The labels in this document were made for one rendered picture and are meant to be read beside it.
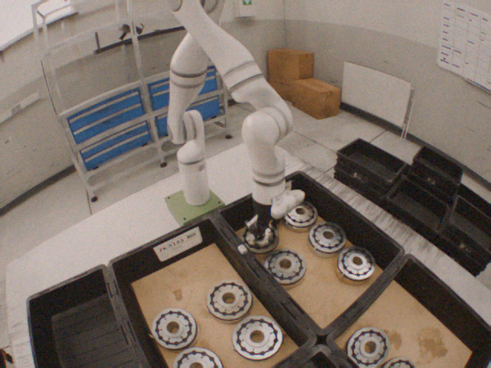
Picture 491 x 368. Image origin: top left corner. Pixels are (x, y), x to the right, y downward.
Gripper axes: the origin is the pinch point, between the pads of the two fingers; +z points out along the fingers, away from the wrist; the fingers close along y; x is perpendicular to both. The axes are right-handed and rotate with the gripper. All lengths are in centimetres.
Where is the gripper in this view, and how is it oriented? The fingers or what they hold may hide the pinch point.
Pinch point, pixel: (268, 232)
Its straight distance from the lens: 66.5
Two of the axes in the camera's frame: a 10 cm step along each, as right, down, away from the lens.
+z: 0.6, 7.7, 6.4
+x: 6.4, 4.6, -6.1
